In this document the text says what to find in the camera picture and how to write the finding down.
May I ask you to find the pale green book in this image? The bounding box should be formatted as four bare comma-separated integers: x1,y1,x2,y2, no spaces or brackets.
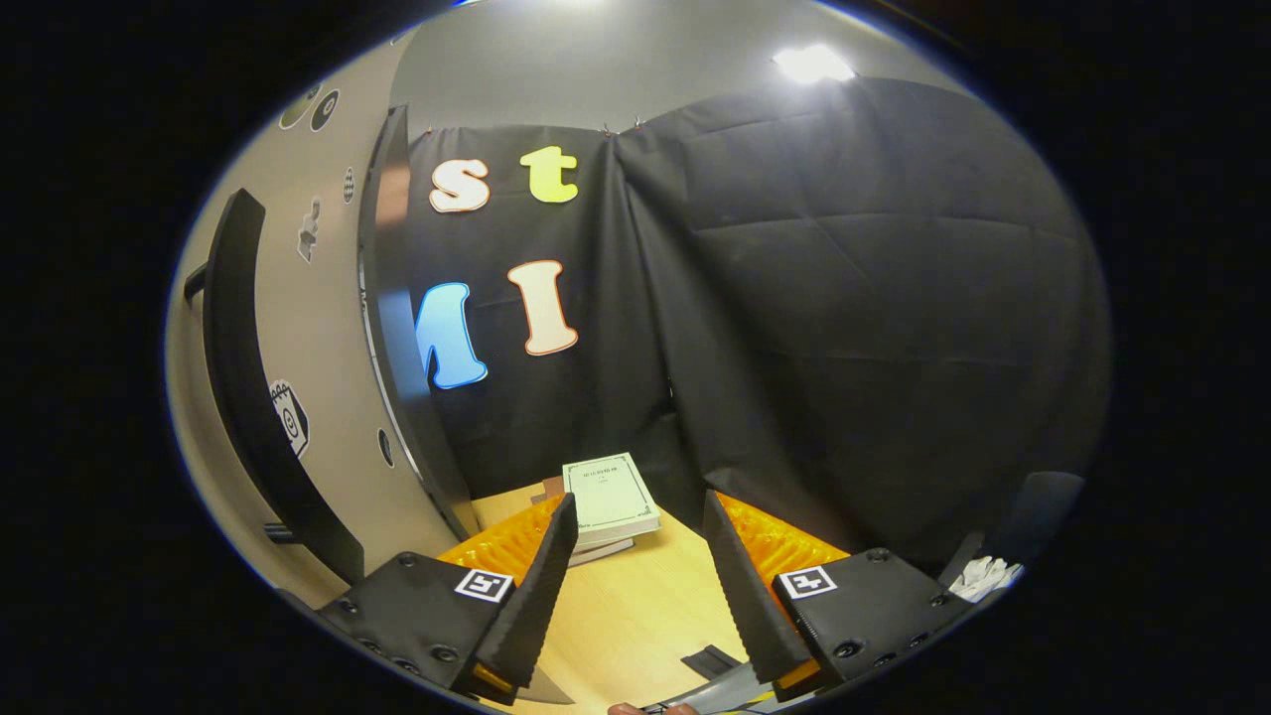
561,452,662,549

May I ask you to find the black backdrop cloth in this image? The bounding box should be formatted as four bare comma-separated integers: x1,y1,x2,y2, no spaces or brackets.
402,77,1113,577

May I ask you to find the black door handle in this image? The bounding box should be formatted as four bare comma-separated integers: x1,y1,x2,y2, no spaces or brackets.
184,189,365,587

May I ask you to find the black flat strip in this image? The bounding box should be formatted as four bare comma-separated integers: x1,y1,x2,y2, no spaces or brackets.
681,644,744,681

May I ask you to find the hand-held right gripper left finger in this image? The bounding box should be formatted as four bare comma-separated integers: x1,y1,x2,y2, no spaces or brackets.
318,494,580,706

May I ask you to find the white crumpled cloth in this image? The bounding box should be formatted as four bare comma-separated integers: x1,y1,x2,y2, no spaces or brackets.
948,556,1026,604

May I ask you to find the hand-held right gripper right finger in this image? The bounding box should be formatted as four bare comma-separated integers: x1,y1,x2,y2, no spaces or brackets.
701,489,974,703

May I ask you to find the dark grey cabinet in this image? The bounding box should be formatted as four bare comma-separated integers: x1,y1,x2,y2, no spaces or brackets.
357,104,480,542

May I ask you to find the dark grey chair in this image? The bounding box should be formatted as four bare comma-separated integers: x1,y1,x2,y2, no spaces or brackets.
938,470,1086,587

